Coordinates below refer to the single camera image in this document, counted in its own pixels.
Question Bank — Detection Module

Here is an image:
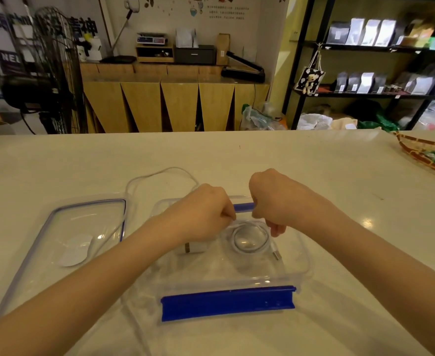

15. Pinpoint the black heat sealer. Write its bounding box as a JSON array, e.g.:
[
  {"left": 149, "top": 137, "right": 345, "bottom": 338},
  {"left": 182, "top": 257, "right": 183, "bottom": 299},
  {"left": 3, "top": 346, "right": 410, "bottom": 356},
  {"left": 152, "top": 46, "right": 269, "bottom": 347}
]
[{"left": 221, "top": 51, "right": 266, "bottom": 84}]

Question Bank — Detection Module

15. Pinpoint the person's left forearm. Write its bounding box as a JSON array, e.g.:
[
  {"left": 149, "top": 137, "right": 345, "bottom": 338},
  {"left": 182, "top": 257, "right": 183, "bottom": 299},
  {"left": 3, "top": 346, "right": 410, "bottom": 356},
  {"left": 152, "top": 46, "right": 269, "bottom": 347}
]
[{"left": 0, "top": 215, "right": 188, "bottom": 356}]

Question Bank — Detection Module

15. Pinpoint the person's left hand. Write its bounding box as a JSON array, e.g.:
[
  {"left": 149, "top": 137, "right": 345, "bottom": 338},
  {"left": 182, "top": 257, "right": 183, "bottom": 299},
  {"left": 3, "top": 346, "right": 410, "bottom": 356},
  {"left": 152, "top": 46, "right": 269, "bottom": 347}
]
[{"left": 165, "top": 183, "right": 237, "bottom": 246}]

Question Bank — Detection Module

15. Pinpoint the clear plastic bag with items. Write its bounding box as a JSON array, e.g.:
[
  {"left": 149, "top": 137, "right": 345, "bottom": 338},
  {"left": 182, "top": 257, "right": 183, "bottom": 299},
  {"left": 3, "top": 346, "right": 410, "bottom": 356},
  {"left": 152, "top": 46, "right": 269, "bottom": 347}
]
[{"left": 239, "top": 103, "right": 288, "bottom": 131}]

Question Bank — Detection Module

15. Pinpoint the white charger adapter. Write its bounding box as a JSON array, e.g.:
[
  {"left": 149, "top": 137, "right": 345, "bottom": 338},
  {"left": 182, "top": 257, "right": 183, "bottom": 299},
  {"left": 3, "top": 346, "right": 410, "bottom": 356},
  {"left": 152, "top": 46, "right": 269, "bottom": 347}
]
[{"left": 175, "top": 241, "right": 208, "bottom": 255}]

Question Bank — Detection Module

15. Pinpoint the black metal shelf rack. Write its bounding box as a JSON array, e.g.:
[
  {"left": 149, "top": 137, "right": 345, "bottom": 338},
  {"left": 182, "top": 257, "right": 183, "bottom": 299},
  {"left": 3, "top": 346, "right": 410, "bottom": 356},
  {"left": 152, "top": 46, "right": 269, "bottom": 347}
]
[{"left": 282, "top": 0, "right": 435, "bottom": 131}]

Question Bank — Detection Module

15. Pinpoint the cardboard box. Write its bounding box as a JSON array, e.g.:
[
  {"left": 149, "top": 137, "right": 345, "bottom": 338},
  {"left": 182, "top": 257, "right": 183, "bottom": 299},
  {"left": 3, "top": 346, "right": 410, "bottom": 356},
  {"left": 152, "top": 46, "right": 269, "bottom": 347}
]
[{"left": 330, "top": 116, "right": 358, "bottom": 130}]

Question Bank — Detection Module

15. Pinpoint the black drawer box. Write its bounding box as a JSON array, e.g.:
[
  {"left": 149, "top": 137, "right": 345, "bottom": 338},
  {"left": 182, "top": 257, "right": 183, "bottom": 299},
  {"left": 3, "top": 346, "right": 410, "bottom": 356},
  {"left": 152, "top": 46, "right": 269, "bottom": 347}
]
[{"left": 174, "top": 45, "right": 217, "bottom": 65}]

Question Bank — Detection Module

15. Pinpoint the white plastic bag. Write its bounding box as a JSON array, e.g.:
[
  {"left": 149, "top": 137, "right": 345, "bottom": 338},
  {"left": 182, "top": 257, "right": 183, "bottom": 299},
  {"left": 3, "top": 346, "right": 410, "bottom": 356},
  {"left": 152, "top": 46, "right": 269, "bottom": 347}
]
[{"left": 297, "top": 113, "right": 333, "bottom": 130}]

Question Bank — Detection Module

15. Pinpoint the small wooden shelf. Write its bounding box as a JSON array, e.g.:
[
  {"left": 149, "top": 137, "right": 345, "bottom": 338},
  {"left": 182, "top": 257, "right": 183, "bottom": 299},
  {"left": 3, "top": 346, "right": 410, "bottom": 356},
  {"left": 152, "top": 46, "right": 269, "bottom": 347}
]
[{"left": 135, "top": 44, "right": 175, "bottom": 64}]

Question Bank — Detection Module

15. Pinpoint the green plastic bag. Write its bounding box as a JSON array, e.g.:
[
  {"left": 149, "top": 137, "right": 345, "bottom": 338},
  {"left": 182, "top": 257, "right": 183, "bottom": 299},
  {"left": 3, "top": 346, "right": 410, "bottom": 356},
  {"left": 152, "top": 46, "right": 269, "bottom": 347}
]
[{"left": 358, "top": 114, "right": 400, "bottom": 132}]

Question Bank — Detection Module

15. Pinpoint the loose white cable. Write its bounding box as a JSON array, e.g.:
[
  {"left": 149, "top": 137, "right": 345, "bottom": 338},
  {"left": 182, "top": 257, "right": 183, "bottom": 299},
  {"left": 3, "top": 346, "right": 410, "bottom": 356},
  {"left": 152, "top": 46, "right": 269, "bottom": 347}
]
[{"left": 124, "top": 167, "right": 200, "bottom": 200}]

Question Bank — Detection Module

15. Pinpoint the woven basket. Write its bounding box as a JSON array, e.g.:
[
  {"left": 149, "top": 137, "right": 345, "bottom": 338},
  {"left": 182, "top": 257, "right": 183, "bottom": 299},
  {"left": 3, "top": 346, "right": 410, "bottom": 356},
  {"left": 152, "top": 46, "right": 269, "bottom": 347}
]
[{"left": 393, "top": 131, "right": 435, "bottom": 180}]

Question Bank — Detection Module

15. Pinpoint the grey digital scale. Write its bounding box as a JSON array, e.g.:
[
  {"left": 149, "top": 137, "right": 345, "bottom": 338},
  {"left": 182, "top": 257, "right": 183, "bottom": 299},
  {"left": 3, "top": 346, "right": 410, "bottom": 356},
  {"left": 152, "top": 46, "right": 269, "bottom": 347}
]
[{"left": 137, "top": 32, "right": 166, "bottom": 46}]

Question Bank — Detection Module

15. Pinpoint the row of grey pouches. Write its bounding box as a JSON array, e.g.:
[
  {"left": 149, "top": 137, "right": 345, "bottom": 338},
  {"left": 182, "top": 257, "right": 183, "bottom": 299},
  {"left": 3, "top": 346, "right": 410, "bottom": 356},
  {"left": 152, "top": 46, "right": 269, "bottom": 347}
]
[{"left": 334, "top": 65, "right": 435, "bottom": 96}]

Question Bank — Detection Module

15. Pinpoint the person's right hand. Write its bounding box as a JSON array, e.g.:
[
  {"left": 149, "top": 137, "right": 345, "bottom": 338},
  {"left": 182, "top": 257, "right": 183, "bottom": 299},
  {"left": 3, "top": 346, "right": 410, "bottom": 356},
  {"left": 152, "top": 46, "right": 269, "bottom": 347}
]
[{"left": 249, "top": 168, "right": 332, "bottom": 238}]

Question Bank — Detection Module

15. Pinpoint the coiled white charging cable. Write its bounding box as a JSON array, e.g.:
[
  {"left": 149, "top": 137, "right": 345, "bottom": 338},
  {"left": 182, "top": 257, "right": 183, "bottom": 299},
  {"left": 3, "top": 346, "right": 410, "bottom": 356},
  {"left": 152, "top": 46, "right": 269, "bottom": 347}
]
[{"left": 227, "top": 220, "right": 282, "bottom": 261}]

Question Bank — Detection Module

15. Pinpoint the clear container with blue latches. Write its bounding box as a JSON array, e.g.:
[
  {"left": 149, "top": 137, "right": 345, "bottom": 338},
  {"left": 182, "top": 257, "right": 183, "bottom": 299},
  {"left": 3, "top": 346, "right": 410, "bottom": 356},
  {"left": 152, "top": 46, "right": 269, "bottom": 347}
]
[{"left": 149, "top": 196, "right": 313, "bottom": 324}]

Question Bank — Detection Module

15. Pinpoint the row of silver pouches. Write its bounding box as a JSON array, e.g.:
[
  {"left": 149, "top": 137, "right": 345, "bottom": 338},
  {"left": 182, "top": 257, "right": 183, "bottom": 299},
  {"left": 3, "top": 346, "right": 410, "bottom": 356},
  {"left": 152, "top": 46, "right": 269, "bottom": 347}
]
[{"left": 326, "top": 18, "right": 435, "bottom": 51}]

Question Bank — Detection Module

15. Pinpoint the brown paper bag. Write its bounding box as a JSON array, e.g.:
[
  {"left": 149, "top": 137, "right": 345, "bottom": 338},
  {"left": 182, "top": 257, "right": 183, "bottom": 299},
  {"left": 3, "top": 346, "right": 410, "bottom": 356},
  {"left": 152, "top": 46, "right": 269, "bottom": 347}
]
[{"left": 216, "top": 33, "right": 231, "bottom": 66}]

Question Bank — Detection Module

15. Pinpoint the person's right forearm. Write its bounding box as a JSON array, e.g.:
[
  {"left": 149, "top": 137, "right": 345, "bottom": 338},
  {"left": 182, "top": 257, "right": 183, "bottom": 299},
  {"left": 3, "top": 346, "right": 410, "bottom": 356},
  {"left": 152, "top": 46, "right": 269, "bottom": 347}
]
[{"left": 312, "top": 198, "right": 435, "bottom": 356}]

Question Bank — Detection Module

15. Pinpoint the white paper bag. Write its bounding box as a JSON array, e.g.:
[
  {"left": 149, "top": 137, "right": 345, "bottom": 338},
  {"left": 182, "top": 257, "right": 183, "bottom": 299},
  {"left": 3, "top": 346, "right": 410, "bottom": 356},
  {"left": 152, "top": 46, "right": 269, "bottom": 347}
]
[{"left": 175, "top": 28, "right": 199, "bottom": 48}]

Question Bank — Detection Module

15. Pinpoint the black desk lamp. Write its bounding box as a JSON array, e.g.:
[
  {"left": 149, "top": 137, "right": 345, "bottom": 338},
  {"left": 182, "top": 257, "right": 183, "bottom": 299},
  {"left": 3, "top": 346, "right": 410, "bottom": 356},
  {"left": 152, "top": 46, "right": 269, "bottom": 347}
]
[{"left": 99, "top": 0, "right": 141, "bottom": 64}]

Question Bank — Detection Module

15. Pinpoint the clear lid with blue seal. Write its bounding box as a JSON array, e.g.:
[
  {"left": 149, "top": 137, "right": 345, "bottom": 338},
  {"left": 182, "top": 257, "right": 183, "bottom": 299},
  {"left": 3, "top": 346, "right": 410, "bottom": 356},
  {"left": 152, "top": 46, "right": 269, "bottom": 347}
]
[{"left": 0, "top": 198, "right": 130, "bottom": 325}]

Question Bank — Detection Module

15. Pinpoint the black standing fan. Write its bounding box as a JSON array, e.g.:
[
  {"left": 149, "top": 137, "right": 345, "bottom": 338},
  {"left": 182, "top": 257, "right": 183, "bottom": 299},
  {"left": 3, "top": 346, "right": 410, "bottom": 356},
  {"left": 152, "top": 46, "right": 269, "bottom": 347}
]
[{"left": 0, "top": 6, "right": 79, "bottom": 134}]

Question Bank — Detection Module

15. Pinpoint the wooden counter cabinet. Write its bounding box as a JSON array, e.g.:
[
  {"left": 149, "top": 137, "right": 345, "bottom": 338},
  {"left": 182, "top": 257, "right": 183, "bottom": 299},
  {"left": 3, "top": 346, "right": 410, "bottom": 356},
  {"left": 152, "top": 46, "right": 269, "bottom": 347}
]
[{"left": 79, "top": 62, "right": 271, "bottom": 133}]

